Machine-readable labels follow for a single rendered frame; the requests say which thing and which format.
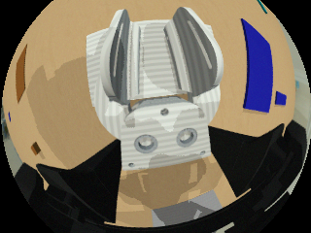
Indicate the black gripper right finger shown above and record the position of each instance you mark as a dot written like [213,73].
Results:
[240,156]

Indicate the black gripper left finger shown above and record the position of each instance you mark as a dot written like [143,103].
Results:
[94,182]

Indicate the blue flat bar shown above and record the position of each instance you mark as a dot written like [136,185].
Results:
[280,98]

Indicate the small brown block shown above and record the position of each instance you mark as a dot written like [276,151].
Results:
[35,148]

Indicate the blue flat rectangular plate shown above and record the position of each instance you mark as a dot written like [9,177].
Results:
[259,82]

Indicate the brown flat square plate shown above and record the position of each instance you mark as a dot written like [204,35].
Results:
[20,75]

